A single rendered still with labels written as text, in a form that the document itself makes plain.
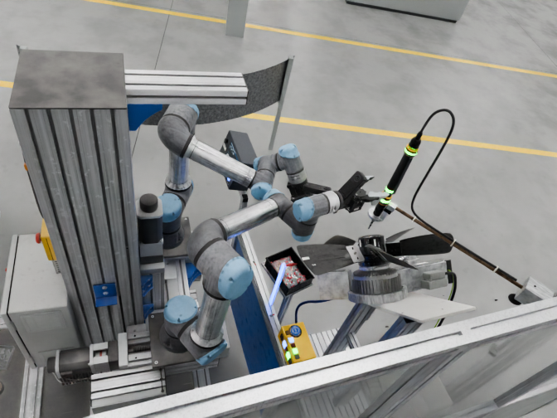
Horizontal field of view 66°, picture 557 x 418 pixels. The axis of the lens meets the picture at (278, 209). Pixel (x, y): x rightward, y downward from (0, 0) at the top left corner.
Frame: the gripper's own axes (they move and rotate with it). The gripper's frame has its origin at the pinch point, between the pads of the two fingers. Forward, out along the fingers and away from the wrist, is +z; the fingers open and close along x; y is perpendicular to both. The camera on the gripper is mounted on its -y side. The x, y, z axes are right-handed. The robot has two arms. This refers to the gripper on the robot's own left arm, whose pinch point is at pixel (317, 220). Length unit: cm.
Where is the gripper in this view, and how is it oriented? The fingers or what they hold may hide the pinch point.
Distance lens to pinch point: 185.8
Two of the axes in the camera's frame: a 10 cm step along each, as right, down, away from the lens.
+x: -1.7, 4.9, -8.5
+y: -9.3, 2.0, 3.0
